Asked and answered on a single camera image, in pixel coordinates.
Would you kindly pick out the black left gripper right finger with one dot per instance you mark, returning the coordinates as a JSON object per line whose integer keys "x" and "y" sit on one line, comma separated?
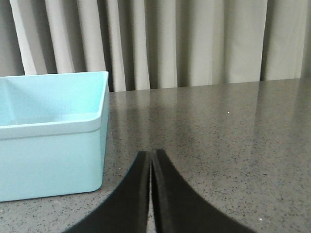
{"x": 179, "y": 209}

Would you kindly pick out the light blue plastic box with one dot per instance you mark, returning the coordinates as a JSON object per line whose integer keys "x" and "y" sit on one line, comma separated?
{"x": 53, "y": 131}

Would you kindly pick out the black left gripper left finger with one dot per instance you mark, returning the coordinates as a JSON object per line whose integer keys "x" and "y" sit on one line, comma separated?
{"x": 126, "y": 209}

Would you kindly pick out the grey pleated curtain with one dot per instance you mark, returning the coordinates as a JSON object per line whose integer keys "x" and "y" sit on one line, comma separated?
{"x": 146, "y": 44}

